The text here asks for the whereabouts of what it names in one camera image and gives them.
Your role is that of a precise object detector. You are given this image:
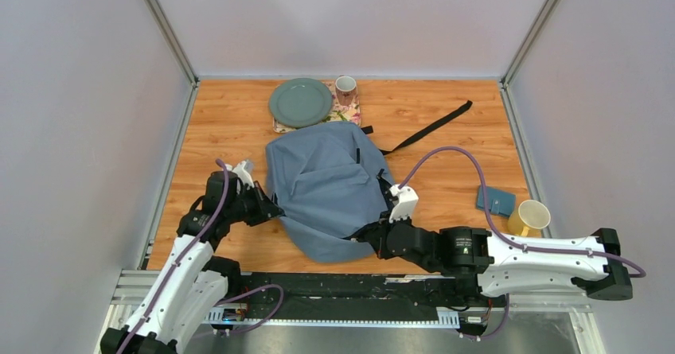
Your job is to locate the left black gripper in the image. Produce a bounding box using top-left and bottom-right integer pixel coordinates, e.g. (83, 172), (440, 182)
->
(225, 181), (283, 227)

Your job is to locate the blue-grey backpack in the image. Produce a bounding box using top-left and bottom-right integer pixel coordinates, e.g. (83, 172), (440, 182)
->
(265, 122), (400, 263)

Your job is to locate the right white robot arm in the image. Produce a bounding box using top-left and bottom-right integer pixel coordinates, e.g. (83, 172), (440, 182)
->
(350, 220), (633, 305)

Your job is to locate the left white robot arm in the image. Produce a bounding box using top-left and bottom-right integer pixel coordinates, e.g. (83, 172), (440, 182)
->
(99, 161), (283, 353)

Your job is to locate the teal wallet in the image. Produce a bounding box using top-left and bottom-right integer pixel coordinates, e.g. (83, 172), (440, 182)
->
(475, 185), (517, 218)

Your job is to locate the green ceramic plate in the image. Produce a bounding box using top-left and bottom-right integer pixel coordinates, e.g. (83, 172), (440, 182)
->
(268, 78), (334, 128)

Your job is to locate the floral placemat tray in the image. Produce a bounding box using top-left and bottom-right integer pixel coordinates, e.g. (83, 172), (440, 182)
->
(272, 80), (362, 134)

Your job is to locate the yellow mug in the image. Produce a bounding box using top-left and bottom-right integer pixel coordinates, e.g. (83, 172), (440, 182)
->
(507, 200), (552, 236)

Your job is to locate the pink patterned mug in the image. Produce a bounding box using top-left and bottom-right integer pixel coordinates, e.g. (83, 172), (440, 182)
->
(334, 76), (358, 107)

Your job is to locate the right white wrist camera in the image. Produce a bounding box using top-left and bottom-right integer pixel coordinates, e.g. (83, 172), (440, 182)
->
(388, 185), (419, 223)

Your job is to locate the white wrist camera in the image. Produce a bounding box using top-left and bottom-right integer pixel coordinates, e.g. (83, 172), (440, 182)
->
(388, 185), (419, 223)
(230, 159), (254, 187)

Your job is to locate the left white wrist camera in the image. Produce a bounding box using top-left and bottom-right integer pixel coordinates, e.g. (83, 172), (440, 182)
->
(230, 159), (254, 187)

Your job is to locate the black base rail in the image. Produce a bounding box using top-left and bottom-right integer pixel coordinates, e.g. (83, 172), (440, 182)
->
(205, 272), (506, 336)

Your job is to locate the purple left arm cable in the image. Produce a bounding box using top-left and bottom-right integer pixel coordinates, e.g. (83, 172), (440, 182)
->
(115, 158), (286, 354)

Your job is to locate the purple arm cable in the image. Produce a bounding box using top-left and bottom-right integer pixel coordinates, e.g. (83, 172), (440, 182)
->
(398, 146), (648, 342)
(115, 158), (286, 354)

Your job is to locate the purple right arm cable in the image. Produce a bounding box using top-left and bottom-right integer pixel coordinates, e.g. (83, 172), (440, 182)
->
(398, 146), (648, 342)

